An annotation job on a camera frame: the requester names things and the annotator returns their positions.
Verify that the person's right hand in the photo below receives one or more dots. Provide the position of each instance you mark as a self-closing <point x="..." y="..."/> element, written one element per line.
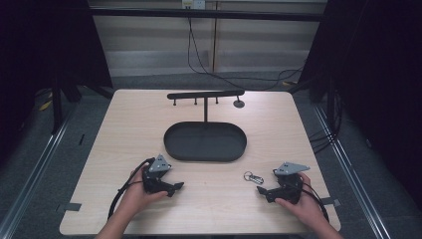
<point x="305" y="209"/>

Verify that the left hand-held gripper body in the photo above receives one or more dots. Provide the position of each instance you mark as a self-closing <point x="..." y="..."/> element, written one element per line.
<point x="156" y="181"/>

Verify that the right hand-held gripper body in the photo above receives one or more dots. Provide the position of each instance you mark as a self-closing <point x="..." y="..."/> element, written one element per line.
<point x="290" y="189"/>

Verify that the dark curtain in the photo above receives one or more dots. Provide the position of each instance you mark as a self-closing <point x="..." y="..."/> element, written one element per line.
<point x="371" y="73"/>
<point x="49" y="46"/>

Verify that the black floor tape strip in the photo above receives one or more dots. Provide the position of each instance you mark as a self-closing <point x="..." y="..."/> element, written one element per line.
<point x="81" y="139"/>

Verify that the black horizontal frame bar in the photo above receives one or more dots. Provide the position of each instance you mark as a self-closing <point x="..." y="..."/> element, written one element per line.
<point x="205" y="14"/>

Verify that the metal floor rail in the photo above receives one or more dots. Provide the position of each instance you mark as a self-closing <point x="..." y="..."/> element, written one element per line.
<point x="351" y="172"/>
<point x="31" y="179"/>

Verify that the person's left hand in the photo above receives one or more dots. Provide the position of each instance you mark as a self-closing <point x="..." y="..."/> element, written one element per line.
<point x="136" y="197"/>

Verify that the black metal stand leg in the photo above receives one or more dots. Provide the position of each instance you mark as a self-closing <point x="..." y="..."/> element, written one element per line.
<point x="57" y="109"/>

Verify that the black hook stand with tray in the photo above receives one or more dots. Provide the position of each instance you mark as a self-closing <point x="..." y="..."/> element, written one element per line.
<point x="205" y="142"/>

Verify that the white wall socket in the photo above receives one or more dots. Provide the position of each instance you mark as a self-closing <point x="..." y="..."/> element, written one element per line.
<point x="193" y="4"/>

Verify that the grey tape strip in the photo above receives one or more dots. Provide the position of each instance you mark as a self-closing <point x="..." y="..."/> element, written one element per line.
<point x="331" y="201"/>
<point x="69" y="207"/>

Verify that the yellow floor object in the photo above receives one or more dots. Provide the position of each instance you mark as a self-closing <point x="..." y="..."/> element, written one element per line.
<point x="45" y="105"/>

